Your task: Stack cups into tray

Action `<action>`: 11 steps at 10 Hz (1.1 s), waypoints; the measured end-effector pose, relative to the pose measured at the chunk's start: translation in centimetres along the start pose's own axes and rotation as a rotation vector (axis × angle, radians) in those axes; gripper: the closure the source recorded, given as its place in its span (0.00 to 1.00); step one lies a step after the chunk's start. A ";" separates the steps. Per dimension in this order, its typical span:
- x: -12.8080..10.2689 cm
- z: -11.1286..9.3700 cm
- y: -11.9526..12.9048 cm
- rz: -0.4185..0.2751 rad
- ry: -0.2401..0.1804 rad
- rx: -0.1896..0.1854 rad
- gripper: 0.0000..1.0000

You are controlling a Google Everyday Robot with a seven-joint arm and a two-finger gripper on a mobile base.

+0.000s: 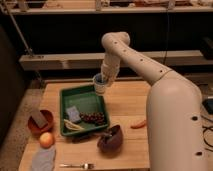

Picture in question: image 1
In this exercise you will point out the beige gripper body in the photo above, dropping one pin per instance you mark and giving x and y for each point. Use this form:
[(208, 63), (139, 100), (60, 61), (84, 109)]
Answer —
[(108, 73)]

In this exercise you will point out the white blue cup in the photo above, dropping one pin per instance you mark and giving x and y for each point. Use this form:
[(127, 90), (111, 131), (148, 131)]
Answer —
[(99, 84)]

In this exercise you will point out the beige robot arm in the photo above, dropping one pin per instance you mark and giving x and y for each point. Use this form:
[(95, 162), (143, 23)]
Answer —
[(173, 107)]

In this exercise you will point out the green plastic tray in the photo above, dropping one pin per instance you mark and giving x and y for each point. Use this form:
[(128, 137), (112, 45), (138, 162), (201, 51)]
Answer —
[(86, 101)]

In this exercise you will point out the dark grape bunch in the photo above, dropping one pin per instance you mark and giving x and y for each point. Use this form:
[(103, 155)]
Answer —
[(93, 118)]

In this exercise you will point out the blue sponge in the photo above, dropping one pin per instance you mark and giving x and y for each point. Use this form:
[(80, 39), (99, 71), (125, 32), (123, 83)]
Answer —
[(73, 113)]

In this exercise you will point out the orange carrot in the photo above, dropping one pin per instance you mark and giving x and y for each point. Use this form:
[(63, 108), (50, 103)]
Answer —
[(139, 125)]

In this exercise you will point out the yellow banana piece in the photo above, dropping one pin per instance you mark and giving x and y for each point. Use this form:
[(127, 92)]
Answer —
[(72, 126)]

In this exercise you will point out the dark brown bowl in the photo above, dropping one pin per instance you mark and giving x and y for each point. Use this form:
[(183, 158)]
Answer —
[(111, 140)]

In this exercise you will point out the wooden shelf rack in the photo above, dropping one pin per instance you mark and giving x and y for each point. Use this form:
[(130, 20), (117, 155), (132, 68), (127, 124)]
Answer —
[(65, 40)]

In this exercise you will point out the brown block in bowl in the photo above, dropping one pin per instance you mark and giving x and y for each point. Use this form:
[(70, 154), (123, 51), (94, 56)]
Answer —
[(39, 119)]

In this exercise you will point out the orange fruit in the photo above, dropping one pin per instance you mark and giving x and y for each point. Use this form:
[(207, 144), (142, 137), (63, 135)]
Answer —
[(46, 140)]

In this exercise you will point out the red-brown bowl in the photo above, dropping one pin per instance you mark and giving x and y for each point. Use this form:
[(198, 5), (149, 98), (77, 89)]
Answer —
[(32, 126)]

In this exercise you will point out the silver fork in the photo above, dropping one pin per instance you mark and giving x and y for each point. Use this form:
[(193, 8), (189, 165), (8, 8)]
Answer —
[(85, 166)]

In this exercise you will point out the grey cloth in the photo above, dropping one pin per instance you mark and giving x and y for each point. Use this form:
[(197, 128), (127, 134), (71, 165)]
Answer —
[(44, 159)]

